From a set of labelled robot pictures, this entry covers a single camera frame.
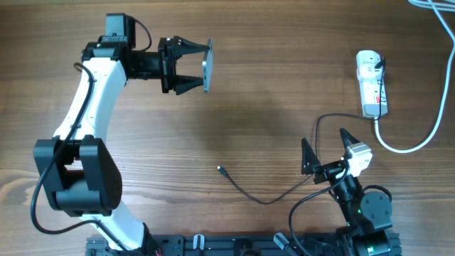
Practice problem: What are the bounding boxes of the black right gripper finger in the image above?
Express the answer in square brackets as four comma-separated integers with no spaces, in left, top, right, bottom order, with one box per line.
[301,138,321,175]
[340,127,360,149]

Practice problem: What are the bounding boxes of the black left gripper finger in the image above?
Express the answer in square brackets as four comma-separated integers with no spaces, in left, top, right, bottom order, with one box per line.
[173,36,210,57]
[173,75,203,95]

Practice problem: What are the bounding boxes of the blue Samsung Galaxy phone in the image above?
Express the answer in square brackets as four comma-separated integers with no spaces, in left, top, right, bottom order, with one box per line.
[202,39,213,93]

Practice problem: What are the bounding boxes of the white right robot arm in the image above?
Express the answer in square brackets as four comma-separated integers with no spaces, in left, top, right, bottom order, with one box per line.
[301,128,392,255]

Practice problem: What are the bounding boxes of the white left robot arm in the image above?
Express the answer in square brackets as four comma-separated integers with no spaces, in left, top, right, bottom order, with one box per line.
[33,14,213,255]

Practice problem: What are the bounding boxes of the white charger adapter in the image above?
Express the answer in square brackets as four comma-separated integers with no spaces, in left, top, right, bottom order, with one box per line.
[357,61,383,81]

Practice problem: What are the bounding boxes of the white power strip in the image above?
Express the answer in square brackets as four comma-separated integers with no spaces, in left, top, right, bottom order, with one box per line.
[356,50,388,119]

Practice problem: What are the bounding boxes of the black USB charger cable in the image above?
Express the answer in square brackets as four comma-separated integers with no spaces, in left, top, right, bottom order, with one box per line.
[217,56,387,206]

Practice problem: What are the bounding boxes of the white power strip cable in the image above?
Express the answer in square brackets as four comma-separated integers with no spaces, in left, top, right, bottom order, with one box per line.
[373,0,455,154]

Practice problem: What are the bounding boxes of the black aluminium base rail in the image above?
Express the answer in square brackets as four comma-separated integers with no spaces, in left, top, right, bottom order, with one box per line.
[85,233,402,256]

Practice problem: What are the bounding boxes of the white cable bundle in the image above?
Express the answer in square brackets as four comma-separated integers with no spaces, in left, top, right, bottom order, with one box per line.
[407,0,455,13]

